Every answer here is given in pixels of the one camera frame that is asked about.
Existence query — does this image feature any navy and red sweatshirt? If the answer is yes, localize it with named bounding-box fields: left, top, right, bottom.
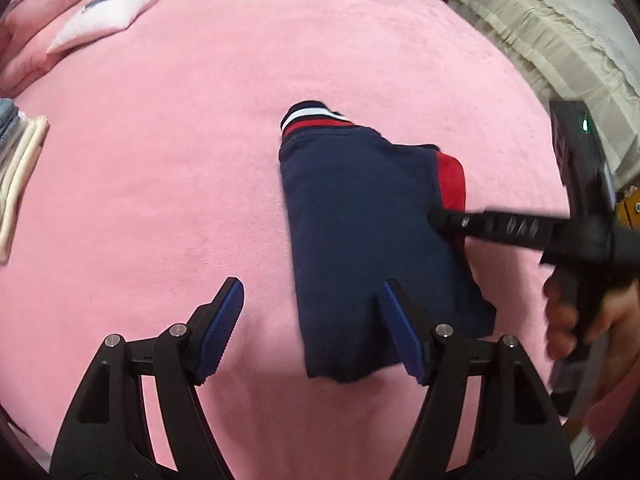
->
left=279, top=101, right=496, bottom=384

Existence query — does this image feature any person right hand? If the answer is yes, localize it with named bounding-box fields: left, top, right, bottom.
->
left=542, top=268, right=640, bottom=401

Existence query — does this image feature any pink plush bed cover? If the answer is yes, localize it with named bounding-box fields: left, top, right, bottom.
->
left=1, top=0, right=567, bottom=479

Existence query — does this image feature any beige lace covered sofa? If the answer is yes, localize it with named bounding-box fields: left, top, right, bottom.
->
left=449, top=0, right=639, bottom=188

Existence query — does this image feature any folded cream white garment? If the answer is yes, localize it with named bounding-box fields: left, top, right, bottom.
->
left=1, top=116, right=49, bottom=264

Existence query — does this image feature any folded blue denim garment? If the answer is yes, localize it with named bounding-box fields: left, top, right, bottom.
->
left=0, top=98, right=18, bottom=148

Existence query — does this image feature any white small pillow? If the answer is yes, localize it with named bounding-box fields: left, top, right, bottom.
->
left=47, top=0, right=160, bottom=53

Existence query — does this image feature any folded pink quilt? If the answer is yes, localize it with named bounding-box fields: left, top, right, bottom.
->
left=1, top=0, right=89, bottom=98

